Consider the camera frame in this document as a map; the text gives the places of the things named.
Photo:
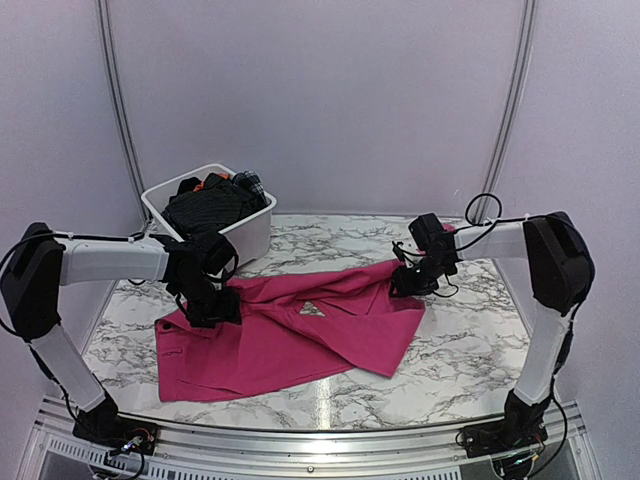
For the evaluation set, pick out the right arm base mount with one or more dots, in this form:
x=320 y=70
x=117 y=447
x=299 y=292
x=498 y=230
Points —
x=498 y=436

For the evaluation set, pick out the magenta pink trousers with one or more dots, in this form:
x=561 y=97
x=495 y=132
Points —
x=295 y=328

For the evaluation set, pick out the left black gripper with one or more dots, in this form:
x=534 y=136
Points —
x=228 y=310

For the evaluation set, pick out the black striped garment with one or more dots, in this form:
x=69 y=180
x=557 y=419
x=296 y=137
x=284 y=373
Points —
x=218 y=205

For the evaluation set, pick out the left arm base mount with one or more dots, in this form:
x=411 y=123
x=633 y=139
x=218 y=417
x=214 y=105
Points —
x=114 y=431

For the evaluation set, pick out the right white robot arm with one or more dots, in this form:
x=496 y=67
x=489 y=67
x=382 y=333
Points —
x=561 y=273

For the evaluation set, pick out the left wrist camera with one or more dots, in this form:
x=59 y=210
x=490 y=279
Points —
x=218 y=253

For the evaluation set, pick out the right aluminium wall post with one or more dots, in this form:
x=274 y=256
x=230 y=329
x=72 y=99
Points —
x=524 y=46

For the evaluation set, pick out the left aluminium wall post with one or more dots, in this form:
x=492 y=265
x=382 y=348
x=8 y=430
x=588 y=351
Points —
x=107 y=40

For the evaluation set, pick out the plaid grey garment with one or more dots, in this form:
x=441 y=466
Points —
x=249 y=181

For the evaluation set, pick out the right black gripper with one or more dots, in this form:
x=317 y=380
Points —
x=405 y=287

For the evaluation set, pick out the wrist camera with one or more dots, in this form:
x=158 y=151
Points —
x=218 y=253
x=425 y=229

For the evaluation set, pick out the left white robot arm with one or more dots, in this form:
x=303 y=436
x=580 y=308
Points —
x=43 y=260

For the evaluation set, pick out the aluminium wall post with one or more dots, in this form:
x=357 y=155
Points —
x=107 y=40
x=524 y=46

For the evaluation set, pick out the white plastic laundry bin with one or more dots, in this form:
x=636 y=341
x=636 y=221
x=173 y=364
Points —
x=250 y=236

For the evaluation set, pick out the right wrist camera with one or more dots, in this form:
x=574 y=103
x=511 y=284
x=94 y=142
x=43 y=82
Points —
x=425 y=229

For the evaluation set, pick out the aluminium front rail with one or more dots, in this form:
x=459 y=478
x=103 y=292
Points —
x=192 y=451

